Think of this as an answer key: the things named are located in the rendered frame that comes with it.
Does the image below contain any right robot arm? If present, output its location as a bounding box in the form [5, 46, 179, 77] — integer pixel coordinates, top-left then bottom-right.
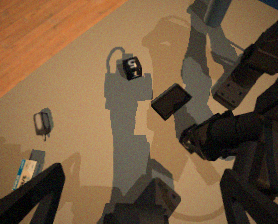
[215, 20, 278, 200]

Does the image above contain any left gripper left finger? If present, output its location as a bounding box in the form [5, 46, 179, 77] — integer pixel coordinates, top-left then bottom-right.
[0, 163, 65, 224]

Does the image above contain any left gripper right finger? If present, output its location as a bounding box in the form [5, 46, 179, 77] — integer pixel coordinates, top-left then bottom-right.
[220, 168, 278, 224]

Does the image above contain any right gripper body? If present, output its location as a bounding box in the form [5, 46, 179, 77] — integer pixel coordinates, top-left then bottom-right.
[191, 110, 242, 161]

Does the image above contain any small blue and tan cardboard box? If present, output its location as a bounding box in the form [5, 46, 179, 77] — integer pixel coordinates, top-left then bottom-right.
[12, 159, 44, 190]

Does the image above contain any grey bottle with blue cap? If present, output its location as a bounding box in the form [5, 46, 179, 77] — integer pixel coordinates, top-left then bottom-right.
[204, 0, 232, 27]

